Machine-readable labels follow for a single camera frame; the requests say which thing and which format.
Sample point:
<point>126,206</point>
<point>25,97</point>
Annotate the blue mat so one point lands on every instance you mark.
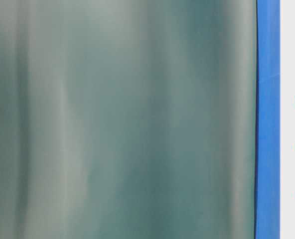
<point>267,185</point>

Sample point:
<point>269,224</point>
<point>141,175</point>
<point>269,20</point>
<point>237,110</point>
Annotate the white paper sheet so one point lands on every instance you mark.
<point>288,119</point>

